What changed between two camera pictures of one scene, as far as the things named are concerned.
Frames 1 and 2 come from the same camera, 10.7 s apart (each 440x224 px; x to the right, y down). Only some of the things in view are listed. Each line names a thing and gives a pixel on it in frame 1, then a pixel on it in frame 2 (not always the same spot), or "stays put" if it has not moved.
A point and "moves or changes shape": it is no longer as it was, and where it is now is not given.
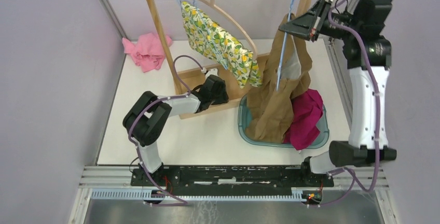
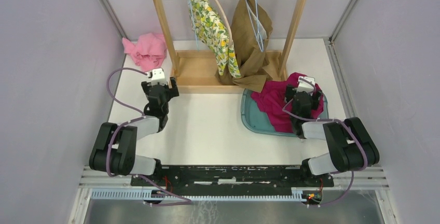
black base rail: x=231 y=180 stays put
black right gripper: x=311 y=25 → x=315 y=101
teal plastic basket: x=319 y=140 → x=255 y=119
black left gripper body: x=221 y=97 → x=165 y=110
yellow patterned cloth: x=214 y=41 moves or changes shape
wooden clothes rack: x=219 y=85 moves or changes shape
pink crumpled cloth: x=147 y=51 stays put
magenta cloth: x=307 y=108 moves or changes shape
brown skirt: x=287 y=67 → x=251 y=25
